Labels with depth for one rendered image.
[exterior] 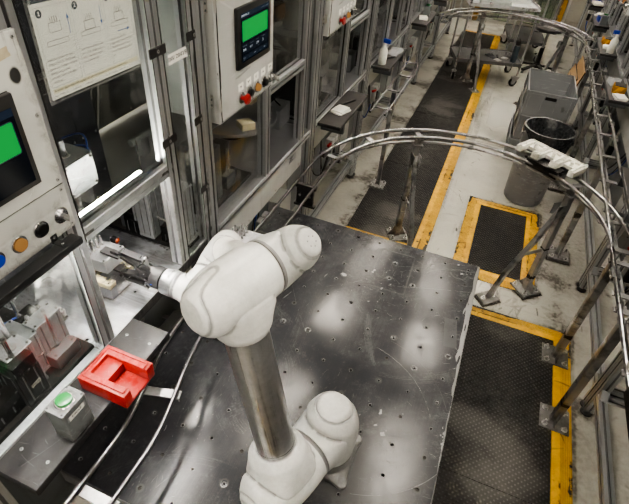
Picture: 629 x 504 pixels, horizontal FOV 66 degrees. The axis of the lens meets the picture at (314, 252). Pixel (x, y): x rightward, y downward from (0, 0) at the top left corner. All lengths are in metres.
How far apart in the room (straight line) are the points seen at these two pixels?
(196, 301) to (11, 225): 0.46
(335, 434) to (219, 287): 0.62
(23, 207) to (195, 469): 0.89
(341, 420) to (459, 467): 1.19
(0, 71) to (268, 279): 0.63
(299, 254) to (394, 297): 1.14
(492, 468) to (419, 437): 0.88
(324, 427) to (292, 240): 0.59
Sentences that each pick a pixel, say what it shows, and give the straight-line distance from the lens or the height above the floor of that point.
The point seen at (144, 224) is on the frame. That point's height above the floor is 0.99.
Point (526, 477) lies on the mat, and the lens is 2.60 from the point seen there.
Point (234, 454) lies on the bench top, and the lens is 1.63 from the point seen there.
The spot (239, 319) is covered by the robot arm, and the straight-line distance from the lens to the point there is 0.95.
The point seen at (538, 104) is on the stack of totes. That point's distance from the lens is 4.69.
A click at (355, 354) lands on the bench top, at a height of 0.68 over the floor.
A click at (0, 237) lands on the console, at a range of 1.20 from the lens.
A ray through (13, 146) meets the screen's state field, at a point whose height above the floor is 1.64.
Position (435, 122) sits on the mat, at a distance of 5.28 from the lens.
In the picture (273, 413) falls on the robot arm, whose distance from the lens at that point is 1.17.
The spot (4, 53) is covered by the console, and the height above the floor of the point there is 1.79.
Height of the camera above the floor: 2.14
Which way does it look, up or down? 41 degrees down
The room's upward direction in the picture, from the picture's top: 5 degrees clockwise
